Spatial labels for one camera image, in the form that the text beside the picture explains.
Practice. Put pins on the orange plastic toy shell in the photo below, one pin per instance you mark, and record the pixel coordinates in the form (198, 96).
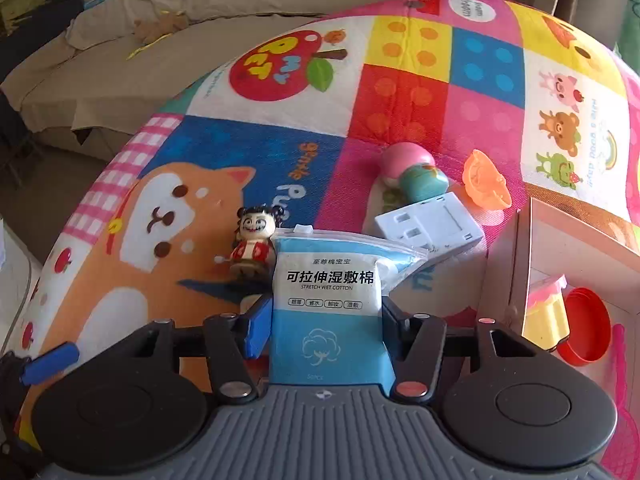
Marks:
(484, 184)

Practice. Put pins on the pink cardboard box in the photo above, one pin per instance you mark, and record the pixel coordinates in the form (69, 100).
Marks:
(541, 241)

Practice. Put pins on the beige covered sofa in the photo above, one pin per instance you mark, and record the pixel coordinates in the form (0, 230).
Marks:
(92, 87)

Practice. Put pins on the small brown plush toy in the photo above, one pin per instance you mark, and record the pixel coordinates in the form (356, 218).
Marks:
(167, 23)

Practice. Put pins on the colourful cartoon play mat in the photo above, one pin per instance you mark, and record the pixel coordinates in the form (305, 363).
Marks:
(301, 121)

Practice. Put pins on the yellow cup with pink lid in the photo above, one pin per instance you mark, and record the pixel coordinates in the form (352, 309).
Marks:
(545, 320)

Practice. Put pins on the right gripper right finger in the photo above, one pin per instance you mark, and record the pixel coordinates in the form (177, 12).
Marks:
(415, 343)

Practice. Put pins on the blue white cotton pad pack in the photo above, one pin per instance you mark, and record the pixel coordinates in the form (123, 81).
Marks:
(327, 325)

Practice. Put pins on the pink plastic toy utensil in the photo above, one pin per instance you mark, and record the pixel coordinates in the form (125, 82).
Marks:
(627, 429)

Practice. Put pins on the pink green toy mushroom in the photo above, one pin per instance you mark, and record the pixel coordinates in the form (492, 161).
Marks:
(411, 169)

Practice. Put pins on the red plastic lid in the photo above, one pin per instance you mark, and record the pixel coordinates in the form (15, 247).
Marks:
(590, 328)

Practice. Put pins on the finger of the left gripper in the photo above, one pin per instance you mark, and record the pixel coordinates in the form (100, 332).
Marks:
(48, 365)

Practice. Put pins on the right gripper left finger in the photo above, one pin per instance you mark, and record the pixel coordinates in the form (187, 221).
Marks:
(230, 341)

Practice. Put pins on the white power adapter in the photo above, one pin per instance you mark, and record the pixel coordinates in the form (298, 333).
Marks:
(440, 225)

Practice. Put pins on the small cartoon boy figurine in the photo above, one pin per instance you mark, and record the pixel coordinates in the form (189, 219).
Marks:
(253, 255)

